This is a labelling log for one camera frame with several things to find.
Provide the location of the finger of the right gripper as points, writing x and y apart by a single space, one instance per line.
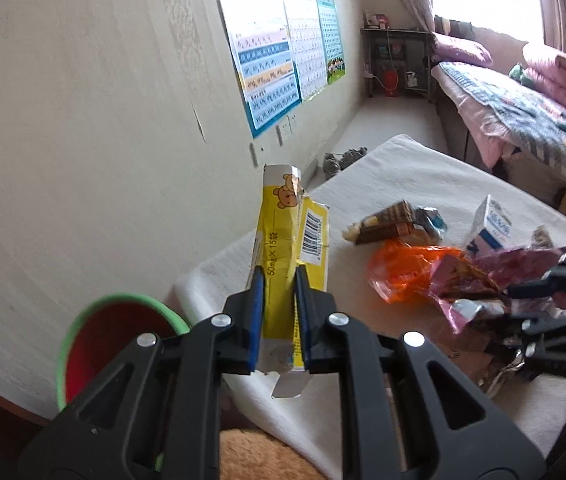
537 337
551 283

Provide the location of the grey slippers on floor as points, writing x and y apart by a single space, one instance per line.
335 163

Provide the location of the white wall socket middle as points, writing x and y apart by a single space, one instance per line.
284 131

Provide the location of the orange fuzzy cushion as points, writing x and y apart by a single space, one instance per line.
254 455

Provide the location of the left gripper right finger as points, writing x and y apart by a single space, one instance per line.
407 412

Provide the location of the brown chocolate wrapper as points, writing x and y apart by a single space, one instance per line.
395 222

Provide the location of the red container on shelf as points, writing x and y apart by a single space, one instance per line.
390 83

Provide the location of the bed with plaid blanket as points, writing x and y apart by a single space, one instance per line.
506 128

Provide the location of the white blue milk carton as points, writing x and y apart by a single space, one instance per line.
491 229

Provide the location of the blue pinyin wall poster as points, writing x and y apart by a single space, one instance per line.
261 48

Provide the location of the white wall socket left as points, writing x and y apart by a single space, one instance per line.
254 157

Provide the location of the pink snack wrapper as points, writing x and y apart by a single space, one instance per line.
465 289

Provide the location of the white chart wall poster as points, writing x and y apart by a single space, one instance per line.
307 46

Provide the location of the orange plastic wrapper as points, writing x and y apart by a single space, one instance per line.
399 272

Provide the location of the light blue silver wrapper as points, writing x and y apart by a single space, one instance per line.
429 221

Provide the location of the white table cloth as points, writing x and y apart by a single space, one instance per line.
400 169

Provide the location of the green red trash bin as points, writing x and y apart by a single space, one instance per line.
101 331

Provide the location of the pink pillow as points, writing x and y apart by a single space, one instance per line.
451 49

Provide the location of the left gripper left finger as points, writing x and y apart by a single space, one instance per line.
153 411

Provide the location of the dark bedside shelf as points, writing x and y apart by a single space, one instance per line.
409 51

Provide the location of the yellow bear carton box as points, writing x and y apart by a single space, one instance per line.
292 230

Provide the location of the green chart wall poster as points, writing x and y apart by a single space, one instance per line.
331 38

